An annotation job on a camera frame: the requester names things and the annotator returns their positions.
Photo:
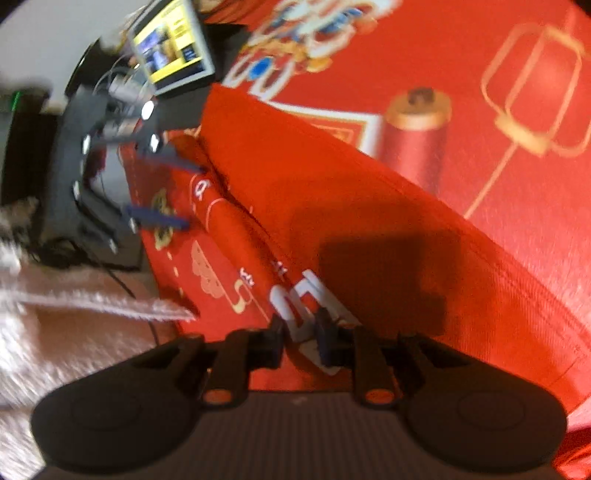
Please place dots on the red printed tote bag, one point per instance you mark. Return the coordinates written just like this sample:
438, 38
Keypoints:
346, 207

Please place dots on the pink fuzzy robe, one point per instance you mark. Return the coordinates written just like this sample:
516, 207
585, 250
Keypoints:
55, 369

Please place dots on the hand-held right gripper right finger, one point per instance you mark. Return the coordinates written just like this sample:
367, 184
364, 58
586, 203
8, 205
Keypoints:
324, 344

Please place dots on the white tablet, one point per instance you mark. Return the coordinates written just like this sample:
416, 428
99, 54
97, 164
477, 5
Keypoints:
171, 46

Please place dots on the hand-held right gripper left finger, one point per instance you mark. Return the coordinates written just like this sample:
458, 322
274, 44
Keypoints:
276, 341

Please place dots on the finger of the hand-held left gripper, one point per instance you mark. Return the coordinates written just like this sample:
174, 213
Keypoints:
157, 218
180, 162

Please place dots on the black tablet stand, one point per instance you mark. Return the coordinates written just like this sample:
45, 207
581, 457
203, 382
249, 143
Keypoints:
228, 50

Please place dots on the red printed tablecloth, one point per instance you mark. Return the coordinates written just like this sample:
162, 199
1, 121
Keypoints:
461, 69

